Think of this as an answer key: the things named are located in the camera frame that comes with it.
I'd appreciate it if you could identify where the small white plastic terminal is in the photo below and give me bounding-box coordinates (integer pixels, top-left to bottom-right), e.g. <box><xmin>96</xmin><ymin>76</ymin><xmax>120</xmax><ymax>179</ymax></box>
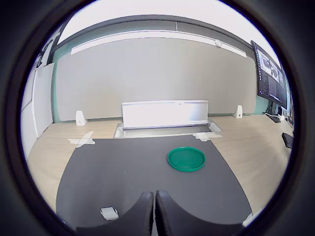
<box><xmin>99</xmin><ymin>206</ymin><xmax>120</xmax><ymax>221</ymax></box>

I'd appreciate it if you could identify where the round green lid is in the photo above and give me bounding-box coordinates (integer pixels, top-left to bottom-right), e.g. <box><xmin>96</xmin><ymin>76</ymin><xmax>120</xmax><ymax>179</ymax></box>
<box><xmin>167</xmin><ymin>147</ymin><xmax>206</xmax><ymax>173</ymax></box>

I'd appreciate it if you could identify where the dark grey mat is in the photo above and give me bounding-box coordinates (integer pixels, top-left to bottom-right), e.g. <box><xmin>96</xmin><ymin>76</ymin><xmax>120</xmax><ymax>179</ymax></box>
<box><xmin>56</xmin><ymin>135</ymin><xmax>253</xmax><ymax>228</ymax></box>

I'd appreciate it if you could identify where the white tape cross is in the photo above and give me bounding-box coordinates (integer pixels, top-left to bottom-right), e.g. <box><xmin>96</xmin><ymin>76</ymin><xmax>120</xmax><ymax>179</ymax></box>
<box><xmin>67</xmin><ymin>131</ymin><xmax>96</xmax><ymax>148</ymax></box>

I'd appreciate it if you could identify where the black keyboard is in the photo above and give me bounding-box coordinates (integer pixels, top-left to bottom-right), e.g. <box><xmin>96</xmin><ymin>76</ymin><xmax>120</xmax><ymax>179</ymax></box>
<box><xmin>281</xmin><ymin>132</ymin><xmax>295</xmax><ymax>148</ymax></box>

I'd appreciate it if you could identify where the grey desk partition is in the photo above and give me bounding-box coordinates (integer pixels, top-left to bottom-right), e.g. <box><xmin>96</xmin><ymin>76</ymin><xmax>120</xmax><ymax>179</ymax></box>
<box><xmin>53</xmin><ymin>36</ymin><xmax>257</xmax><ymax>122</ymax></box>

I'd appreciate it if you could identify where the white side partition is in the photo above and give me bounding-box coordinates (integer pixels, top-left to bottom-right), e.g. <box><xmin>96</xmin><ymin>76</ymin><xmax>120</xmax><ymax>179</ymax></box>
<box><xmin>21</xmin><ymin>62</ymin><xmax>56</xmax><ymax>140</ymax></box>

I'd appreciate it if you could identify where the black computer monitor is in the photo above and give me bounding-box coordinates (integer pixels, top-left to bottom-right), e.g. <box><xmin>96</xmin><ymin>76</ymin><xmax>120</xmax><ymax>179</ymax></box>
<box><xmin>250</xmin><ymin>40</ymin><xmax>289</xmax><ymax>109</ymax></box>

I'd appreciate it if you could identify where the long white ceiling light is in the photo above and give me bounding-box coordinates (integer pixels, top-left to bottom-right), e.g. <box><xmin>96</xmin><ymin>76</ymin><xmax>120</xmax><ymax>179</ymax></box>
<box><xmin>71</xmin><ymin>31</ymin><xmax>247</xmax><ymax>59</ymax></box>

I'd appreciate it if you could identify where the silver cable duct with sockets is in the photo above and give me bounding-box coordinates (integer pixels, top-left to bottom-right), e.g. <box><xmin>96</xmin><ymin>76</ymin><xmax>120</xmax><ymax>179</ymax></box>
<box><xmin>113</xmin><ymin>99</ymin><xmax>223</xmax><ymax>139</ymax></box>

